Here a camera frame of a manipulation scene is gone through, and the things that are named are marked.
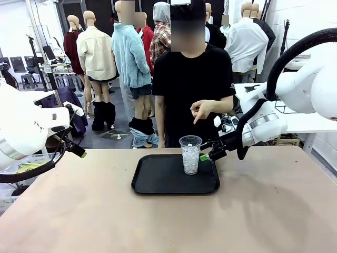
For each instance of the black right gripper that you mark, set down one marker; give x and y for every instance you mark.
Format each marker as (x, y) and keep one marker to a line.
(229, 145)

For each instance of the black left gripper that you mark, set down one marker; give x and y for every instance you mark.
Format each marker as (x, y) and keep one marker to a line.
(69, 145)

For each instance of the person's left forearm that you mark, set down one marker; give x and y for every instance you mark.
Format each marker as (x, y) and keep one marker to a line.
(223, 104)

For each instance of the person's right forearm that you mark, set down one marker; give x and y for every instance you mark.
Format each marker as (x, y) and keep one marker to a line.
(159, 129)

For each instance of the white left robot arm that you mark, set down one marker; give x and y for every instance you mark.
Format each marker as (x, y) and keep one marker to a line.
(23, 126)

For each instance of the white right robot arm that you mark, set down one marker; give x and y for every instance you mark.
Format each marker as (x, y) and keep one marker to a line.
(297, 89)

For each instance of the clear plastic cup with ice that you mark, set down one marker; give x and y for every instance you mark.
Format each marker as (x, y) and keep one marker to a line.
(190, 160)

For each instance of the person's left hand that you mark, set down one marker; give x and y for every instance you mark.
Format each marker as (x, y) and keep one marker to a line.
(202, 109)

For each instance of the purple cloth covered chair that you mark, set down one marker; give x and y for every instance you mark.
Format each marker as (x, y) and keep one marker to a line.
(75, 110)

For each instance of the bin with yellow green packets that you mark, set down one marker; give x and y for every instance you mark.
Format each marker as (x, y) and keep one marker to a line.
(31, 164)

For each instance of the black plastic serving tray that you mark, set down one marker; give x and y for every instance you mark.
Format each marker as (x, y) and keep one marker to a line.
(158, 176)

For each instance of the person in black t-shirt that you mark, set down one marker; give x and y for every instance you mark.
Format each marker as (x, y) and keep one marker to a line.
(192, 87)

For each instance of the grey metal stool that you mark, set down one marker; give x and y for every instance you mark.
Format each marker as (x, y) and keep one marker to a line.
(28, 80)

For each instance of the black tripod stand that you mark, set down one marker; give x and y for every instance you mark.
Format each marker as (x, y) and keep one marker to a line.
(39, 66)

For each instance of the mannequin in cream jacket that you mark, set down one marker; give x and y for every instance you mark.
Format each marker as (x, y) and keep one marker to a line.
(96, 55)

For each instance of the mannequin in maroon top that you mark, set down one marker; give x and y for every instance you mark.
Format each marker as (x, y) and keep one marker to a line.
(73, 47)

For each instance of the mannequin in light blue fleece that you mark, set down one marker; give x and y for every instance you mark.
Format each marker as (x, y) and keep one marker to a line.
(131, 58)

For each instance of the mannequin in white shirt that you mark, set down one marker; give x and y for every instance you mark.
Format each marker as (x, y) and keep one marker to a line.
(246, 44)

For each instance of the mannequin in black jacket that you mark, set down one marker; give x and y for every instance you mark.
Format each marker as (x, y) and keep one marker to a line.
(217, 34)

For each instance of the mannequin in plaid hooded shirt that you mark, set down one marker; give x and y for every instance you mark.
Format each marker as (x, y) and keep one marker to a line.
(160, 37)

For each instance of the mannequin in red jacket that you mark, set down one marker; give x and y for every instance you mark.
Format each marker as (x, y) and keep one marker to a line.
(148, 39)

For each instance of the mannequin in dark coat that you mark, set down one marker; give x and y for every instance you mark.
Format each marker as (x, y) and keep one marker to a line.
(268, 31)

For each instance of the black light stand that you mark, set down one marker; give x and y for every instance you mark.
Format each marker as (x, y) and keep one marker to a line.
(285, 39)

